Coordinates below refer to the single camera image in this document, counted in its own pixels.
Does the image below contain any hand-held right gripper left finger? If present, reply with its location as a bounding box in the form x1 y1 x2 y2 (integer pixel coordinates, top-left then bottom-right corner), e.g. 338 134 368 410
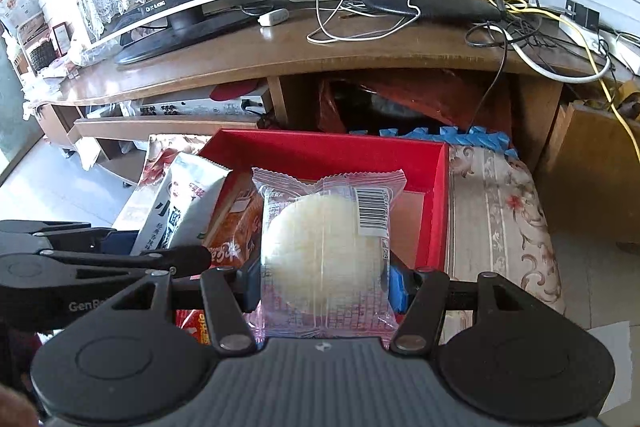
107 264 263 355

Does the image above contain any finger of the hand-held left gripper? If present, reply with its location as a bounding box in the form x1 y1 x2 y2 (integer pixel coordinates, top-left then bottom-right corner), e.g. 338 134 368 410
0 219 139 254
40 245 212 279

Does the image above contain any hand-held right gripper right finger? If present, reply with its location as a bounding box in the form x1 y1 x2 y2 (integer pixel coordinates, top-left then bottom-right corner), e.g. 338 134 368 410
387 257 533 355

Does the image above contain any clear packet white round cake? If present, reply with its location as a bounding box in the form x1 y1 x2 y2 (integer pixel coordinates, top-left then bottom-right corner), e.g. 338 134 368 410
251 167 407 343

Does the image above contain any red cardboard box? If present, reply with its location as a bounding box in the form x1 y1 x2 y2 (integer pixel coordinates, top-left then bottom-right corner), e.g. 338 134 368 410
197 129 451 275

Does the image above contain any white snack packet green print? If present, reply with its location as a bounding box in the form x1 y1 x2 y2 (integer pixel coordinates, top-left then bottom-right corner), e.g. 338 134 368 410
131 152 233 255

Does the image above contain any orange snack packet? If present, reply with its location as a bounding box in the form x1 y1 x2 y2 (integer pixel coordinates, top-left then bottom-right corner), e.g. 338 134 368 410
202 172 266 269

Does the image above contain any red snack packet white print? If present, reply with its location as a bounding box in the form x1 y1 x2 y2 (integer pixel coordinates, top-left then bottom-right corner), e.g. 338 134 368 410
175 309 213 346

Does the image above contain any red floral printed sheet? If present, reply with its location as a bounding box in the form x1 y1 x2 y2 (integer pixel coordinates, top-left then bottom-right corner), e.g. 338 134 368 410
137 134 214 188

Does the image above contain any beige floral cushioned stool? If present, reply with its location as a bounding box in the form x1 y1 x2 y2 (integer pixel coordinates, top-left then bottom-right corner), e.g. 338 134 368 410
440 144 567 325

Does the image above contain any silver audio receiver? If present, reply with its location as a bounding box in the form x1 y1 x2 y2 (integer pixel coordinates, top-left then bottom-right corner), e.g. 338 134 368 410
137 86 274 120

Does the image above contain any blue foam mat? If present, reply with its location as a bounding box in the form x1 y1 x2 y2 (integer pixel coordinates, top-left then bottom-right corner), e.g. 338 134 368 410
350 124 521 164

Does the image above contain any red table tennis paddle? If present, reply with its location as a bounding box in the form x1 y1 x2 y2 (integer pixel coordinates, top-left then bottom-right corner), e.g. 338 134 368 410
209 79 271 103

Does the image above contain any framed certificate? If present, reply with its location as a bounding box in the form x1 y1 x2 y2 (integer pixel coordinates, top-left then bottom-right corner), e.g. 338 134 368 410
52 22 71 58

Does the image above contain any wooden television stand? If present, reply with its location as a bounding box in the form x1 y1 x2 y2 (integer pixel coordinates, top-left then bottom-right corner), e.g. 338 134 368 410
24 0 640 188

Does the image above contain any brown wooden cabinet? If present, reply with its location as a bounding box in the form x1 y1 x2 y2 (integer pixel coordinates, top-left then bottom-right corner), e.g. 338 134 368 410
534 101 640 249

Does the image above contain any white paper sheet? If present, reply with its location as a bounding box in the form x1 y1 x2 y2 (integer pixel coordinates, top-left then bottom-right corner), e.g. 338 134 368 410
584 321 637 419

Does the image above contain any white power adapter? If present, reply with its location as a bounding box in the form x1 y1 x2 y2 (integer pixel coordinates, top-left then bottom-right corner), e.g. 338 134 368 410
257 8 291 28

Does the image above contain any white power strip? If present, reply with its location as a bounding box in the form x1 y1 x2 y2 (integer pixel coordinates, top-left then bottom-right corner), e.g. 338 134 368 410
557 14 640 76

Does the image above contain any black plug adapter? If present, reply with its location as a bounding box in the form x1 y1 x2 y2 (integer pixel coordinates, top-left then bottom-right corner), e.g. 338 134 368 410
565 0 601 30

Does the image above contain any thin white cable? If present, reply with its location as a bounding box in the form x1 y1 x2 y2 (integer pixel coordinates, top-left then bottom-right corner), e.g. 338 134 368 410
306 0 422 46

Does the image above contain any black cable bundle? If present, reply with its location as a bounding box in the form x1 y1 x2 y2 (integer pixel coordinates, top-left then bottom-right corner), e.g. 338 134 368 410
464 0 617 128

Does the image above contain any yellow cable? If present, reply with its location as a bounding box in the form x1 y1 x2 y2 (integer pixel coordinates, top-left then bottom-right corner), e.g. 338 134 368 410
411 0 640 142

